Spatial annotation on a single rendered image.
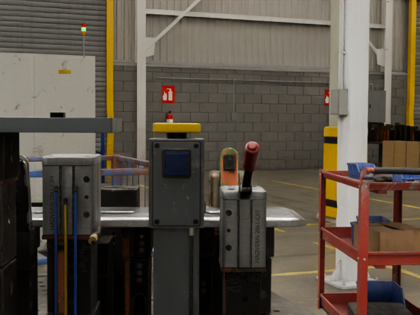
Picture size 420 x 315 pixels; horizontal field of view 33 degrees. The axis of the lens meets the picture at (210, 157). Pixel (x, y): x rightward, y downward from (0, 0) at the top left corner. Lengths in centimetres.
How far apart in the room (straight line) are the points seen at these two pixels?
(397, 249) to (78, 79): 667
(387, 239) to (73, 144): 658
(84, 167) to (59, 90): 825
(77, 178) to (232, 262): 26
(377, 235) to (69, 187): 230
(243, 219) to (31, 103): 824
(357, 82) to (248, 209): 405
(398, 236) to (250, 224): 222
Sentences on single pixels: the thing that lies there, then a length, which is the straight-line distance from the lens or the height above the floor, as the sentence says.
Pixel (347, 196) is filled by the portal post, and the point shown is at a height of 64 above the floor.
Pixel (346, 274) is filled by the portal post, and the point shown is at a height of 8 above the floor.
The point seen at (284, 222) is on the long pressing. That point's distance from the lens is 117.
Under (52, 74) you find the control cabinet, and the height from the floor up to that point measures 175.
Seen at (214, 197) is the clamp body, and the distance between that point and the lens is 138.
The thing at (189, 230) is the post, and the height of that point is 103.
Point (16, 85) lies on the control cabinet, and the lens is 921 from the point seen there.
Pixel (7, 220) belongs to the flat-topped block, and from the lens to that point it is 93.
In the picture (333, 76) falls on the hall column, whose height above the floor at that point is 169.
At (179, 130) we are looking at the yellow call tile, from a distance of 88.
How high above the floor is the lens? 116
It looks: 3 degrees down
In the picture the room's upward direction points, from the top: straight up
